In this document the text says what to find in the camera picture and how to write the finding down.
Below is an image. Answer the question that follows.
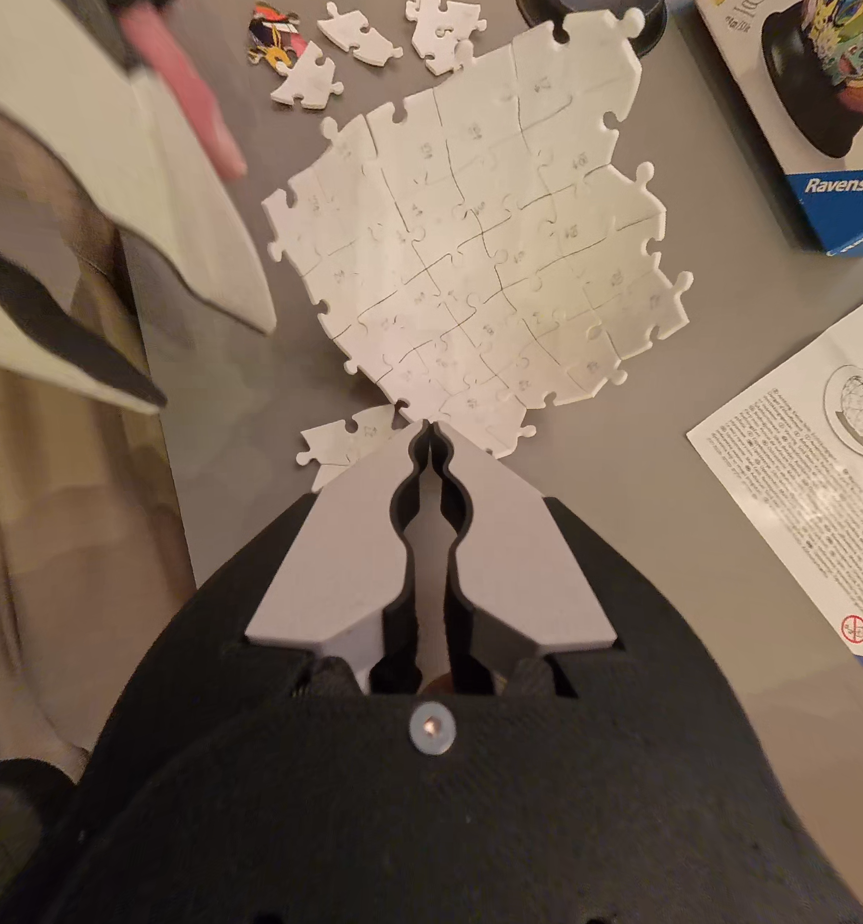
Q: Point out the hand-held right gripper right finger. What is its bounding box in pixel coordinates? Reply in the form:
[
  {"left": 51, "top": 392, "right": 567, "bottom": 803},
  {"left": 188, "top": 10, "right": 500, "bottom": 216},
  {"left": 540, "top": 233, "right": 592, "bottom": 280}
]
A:
[{"left": 431, "top": 422, "right": 618, "bottom": 695}]

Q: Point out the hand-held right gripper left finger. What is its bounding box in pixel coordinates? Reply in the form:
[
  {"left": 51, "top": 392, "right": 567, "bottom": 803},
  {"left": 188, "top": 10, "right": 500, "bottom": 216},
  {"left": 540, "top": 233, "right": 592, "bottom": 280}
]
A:
[{"left": 245, "top": 421, "right": 432, "bottom": 695}]

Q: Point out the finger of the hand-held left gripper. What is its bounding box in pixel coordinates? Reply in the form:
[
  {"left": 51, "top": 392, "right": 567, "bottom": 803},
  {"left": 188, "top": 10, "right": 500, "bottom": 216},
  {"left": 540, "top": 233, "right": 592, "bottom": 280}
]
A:
[
  {"left": 0, "top": 0, "right": 278, "bottom": 336},
  {"left": 0, "top": 227, "right": 170, "bottom": 417}
]

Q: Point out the small joined puzzle piece cluster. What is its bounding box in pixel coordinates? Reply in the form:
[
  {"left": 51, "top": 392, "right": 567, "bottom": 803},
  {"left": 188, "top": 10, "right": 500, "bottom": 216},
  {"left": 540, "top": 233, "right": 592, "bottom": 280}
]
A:
[{"left": 296, "top": 403, "right": 405, "bottom": 493}]

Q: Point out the partly built puzzle ball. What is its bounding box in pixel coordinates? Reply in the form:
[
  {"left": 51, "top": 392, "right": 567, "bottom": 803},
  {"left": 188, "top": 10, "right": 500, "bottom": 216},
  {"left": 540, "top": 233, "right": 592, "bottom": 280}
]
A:
[{"left": 261, "top": 9, "right": 694, "bottom": 461}]

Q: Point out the pair of joined puzzle pieces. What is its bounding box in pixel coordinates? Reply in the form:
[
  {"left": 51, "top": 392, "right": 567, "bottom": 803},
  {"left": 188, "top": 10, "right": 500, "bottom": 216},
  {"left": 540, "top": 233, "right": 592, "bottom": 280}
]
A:
[{"left": 404, "top": 0, "right": 489, "bottom": 78}]

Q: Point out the black round ball stand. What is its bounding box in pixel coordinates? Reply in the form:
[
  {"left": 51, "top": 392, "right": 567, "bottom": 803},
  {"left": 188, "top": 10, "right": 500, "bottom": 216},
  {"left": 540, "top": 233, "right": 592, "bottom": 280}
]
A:
[{"left": 516, "top": 0, "right": 669, "bottom": 60}]

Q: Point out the blue puzzle box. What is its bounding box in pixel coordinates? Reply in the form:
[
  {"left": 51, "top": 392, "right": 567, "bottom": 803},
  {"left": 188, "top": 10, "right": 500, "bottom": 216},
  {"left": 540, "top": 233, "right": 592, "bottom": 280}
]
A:
[{"left": 693, "top": 0, "right": 863, "bottom": 258}]

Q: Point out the person's left hand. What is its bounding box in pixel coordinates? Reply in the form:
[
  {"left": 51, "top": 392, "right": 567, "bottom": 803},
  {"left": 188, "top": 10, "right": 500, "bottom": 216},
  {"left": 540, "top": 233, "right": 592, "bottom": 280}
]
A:
[{"left": 119, "top": 0, "right": 249, "bottom": 181}]

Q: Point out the person's beige trouser leg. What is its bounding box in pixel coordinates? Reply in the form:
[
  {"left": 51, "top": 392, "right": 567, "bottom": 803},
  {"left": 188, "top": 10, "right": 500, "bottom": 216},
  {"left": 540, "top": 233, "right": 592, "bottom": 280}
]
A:
[{"left": 0, "top": 260, "right": 197, "bottom": 773}]

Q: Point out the white instruction leaflet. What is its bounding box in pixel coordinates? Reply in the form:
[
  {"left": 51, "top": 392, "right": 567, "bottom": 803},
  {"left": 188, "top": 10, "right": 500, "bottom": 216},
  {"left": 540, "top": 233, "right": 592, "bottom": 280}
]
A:
[{"left": 685, "top": 280, "right": 863, "bottom": 703}]

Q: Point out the person's black clothing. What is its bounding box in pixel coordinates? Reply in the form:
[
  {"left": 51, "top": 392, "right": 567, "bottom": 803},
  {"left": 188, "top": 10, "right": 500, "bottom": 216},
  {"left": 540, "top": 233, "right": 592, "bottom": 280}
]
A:
[{"left": 0, "top": 758, "right": 78, "bottom": 924}]

